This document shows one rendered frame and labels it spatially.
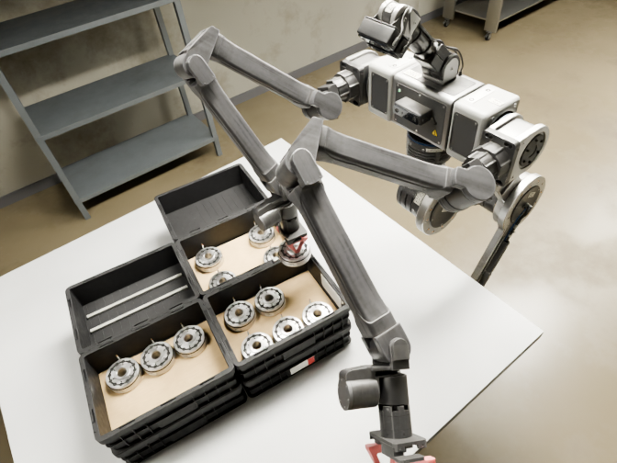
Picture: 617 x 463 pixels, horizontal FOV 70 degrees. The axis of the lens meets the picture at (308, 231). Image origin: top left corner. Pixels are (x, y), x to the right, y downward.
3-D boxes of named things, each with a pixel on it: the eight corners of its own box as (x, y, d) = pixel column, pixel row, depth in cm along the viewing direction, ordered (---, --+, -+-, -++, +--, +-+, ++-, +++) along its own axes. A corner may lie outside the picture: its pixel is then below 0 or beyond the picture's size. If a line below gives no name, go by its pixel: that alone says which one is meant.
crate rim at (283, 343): (307, 250, 159) (306, 245, 157) (353, 310, 140) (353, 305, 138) (203, 300, 148) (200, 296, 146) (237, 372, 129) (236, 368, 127)
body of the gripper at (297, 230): (288, 244, 132) (286, 227, 126) (274, 224, 138) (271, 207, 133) (308, 236, 133) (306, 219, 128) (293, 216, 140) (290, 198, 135)
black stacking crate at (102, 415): (209, 317, 154) (201, 298, 146) (242, 387, 136) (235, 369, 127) (95, 374, 143) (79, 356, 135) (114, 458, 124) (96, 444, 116)
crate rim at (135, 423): (202, 300, 148) (200, 296, 146) (237, 372, 129) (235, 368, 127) (81, 359, 136) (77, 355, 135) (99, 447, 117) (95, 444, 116)
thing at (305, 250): (300, 233, 147) (300, 231, 146) (315, 253, 140) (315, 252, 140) (273, 245, 144) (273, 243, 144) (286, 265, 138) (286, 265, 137)
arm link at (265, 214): (288, 177, 121) (274, 174, 129) (253, 197, 117) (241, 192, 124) (303, 215, 127) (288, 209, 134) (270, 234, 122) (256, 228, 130)
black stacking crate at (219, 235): (274, 220, 185) (269, 200, 177) (308, 267, 166) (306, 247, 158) (184, 261, 174) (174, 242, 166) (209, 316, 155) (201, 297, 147)
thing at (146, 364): (169, 337, 145) (168, 336, 144) (175, 363, 138) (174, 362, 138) (138, 350, 143) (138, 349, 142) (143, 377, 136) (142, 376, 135)
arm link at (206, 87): (200, 49, 101) (186, 53, 110) (182, 63, 100) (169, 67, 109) (299, 187, 123) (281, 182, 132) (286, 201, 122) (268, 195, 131)
